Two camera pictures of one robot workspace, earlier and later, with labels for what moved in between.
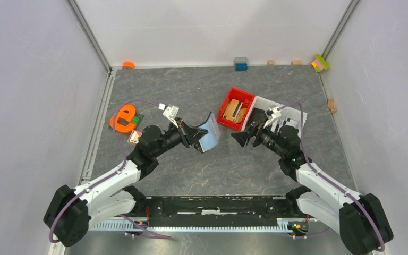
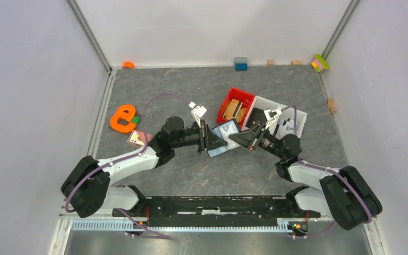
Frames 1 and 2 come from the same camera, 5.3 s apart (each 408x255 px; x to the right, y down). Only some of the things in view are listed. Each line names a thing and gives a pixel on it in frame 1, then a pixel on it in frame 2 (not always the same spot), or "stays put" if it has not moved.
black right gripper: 241,137 stays put
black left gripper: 189,135 → 208,140
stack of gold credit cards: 234,111 stays put
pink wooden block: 134,136 stays put
